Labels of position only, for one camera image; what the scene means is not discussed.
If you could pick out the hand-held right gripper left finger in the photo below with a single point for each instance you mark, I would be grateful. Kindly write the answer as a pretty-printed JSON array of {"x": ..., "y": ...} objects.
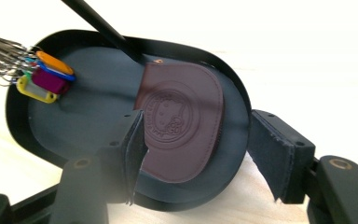
[{"x": 135, "y": 149}]

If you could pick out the black key stand with tray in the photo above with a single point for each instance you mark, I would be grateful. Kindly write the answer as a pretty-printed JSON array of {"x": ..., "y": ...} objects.
[{"x": 99, "y": 105}]

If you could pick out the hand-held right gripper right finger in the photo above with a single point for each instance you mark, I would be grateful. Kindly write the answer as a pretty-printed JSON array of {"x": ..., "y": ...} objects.
[{"x": 279, "y": 155}]

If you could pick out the brown leather pouch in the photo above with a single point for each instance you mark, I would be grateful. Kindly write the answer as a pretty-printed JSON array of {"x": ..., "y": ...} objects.
[{"x": 186, "y": 102}]

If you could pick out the key bunch with coloured tags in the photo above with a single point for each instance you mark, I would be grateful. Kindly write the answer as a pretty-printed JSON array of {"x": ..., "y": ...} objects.
[{"x": 48, "y": 79}]

